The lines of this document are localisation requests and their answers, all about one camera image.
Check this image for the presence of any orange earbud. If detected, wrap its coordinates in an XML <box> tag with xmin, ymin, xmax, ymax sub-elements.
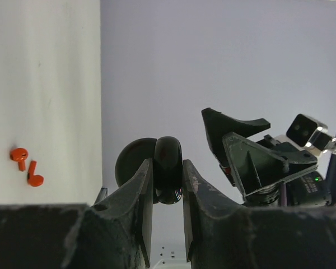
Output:
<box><xmin>10</xmin><ymin>148</ymin><xmax>29</xmax><ymax>171</ymax></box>
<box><xmin>27</xmin><ymin>160</ymin><xmax>44</xmax><ymax>187</ymax></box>

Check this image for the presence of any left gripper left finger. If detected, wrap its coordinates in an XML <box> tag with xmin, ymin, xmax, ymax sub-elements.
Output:
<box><xmin>87</xmin><ymin>159</ymin><xmax>153</xmax><ymax>266</ymax></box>

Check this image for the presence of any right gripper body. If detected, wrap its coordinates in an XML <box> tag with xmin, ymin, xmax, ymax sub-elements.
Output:
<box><xmin>251</xmin><ymin>134</ymin><xmax>318</xmax><ymax>194</ymax></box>

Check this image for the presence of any black earbud charging case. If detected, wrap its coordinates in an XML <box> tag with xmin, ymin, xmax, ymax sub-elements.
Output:
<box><xmin>115</xmin><ymin>136</ymin><xmax>183</xmax><ymax>205</ymax></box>

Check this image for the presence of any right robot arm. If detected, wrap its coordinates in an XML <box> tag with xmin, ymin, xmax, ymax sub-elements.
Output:
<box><xmin>202</xmin><ymin>108</ymin><xmax>331</xmax><ymax>207</ymax></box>

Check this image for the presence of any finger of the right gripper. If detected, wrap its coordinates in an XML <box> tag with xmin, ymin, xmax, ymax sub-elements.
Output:
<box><xmin>201</xmin><ymin>108</ymin><xmax>271</xmax><ymax>165</ymax></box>
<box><xmin>221</xmin><ymin>132</ymin><xmax>291</xmax><ymax>197</ymax></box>

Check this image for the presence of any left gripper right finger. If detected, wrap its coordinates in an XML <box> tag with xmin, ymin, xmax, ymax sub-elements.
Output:
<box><xmin>183</xmin><ymin>160</ymin><xmax>256</xmax><ymax>261</ymax></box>

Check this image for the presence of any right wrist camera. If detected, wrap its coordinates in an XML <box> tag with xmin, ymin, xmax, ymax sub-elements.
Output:
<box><xmin>275</xmin><ymin>114</ymin><xmax>336</xmax><ymax>158</ymax></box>

